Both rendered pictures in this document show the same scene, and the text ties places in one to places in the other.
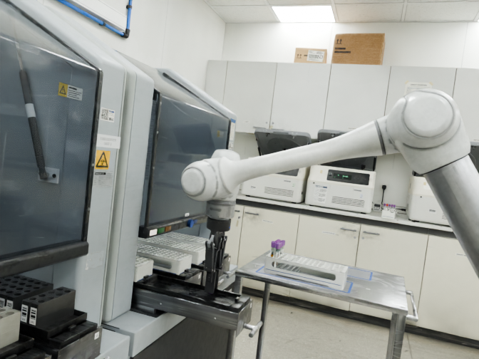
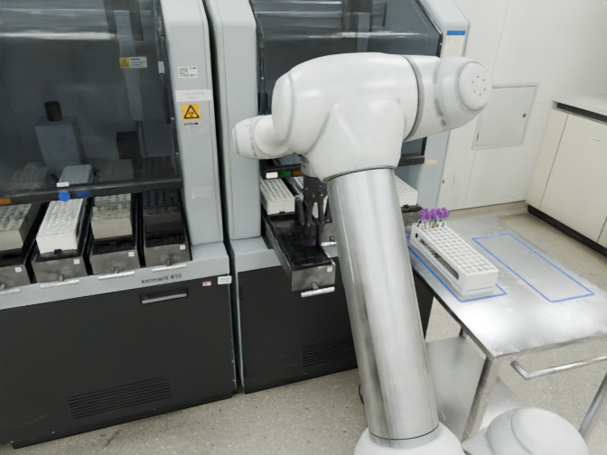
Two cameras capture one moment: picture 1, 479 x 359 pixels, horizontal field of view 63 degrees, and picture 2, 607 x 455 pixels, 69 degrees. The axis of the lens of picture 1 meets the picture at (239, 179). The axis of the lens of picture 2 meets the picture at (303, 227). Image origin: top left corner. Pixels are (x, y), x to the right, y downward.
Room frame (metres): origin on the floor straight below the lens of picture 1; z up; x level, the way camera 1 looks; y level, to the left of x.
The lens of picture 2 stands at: (0.45, -0.89, 1.52)
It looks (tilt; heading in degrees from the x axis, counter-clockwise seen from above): 28 degrees down; 52
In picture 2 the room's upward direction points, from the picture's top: 2 degrees clockwise
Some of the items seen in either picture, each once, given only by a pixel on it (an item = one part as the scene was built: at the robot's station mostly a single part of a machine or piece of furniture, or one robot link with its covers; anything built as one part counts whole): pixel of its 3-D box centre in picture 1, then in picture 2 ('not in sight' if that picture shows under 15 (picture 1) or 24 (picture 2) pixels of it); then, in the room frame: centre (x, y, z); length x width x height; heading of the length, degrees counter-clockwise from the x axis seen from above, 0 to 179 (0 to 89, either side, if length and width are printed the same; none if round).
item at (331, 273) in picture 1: (305, 269); (450, 254); (1.46, -0.29, 0.85); 0.30 x 0.10 x 0.06; 69
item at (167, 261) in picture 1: (149, 258); (314, 194); (1.42, 0.29, 0.83); 0.30 x 0.10 x 0.06; 71
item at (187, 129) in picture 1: (142, 135); (326, 64); (1.54, 0.40, 1.28); 0.61 x 0.51 x 0.63; 161
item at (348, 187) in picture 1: (343, 169); not in sight; (3.59, -0.94, 1.24); 0.62 x 0.56 x 0.69; 161
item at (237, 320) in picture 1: (151, 290); (284, 226); (1.24, 0.24, 0.78); 0.73 x 0.14 x 0.09; 71
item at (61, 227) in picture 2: not in sight; (63, 223); (0.61, 0.57, 0.83); 0.30 x 0.10 x 0.06; 71
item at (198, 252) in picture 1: (170, 251); not in sight; (1.56, 0.24, 0.83); 0.30 x 0.10 x 0.06; 71
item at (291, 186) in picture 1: (281, 165); not in sight; (3.77, -0.39, 1.22); 0.62 x 0.56 x 0.64; 159
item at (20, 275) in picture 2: not in sight; (24, 225); (0.51, 0.75, 0.78); 0.73 x 0.14 x 0.09; 71
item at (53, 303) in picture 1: (53, 309); (163, 220); (0.86, 0.38, 0.85); 0.12 x 0.02 x 0.06; 161
